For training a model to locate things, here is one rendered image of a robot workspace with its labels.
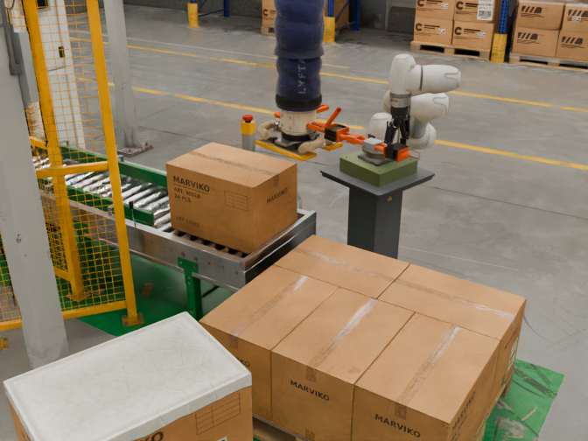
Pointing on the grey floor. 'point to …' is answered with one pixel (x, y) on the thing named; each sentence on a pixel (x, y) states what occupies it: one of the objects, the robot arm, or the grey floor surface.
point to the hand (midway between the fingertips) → (395, 150)
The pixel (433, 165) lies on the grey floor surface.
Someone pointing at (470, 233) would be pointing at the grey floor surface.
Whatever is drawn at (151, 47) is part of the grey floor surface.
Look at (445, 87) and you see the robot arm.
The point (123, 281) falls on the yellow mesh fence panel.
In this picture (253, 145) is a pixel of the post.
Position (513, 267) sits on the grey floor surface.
